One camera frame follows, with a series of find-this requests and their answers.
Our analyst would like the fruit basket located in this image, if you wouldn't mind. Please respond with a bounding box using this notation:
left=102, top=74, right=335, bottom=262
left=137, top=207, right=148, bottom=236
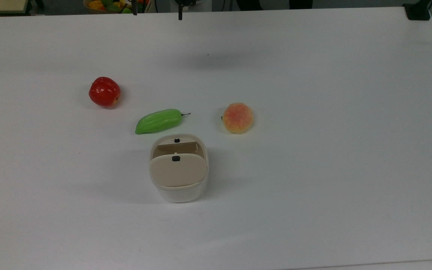
left=83, top=0, right=144, bottom=15

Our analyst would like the red toy apple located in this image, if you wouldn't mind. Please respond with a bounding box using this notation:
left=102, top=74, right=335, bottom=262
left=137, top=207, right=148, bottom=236
left=88, top=76, right=121, bottom=108

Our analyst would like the green toy vegetable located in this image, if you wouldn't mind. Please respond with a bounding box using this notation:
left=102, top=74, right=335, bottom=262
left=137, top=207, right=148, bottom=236
left=135, top=108, right=192, bottom=135

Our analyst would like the white garbage bin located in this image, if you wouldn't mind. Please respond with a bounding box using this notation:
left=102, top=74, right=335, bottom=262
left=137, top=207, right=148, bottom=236
left=148, top=133, right=210, bottom=203

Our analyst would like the beige garbage bin lid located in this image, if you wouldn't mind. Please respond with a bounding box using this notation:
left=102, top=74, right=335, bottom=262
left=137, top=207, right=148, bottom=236
left=150, top=153, right=207, bottom=188

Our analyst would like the black table clamp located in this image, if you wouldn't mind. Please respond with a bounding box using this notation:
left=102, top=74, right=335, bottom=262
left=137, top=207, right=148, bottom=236
left=403, top=0, right=432, bottom=21

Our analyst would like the orange pink toy peach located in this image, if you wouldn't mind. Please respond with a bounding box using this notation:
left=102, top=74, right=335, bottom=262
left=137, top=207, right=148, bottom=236
left=222, top=102, right=254, bottom=134

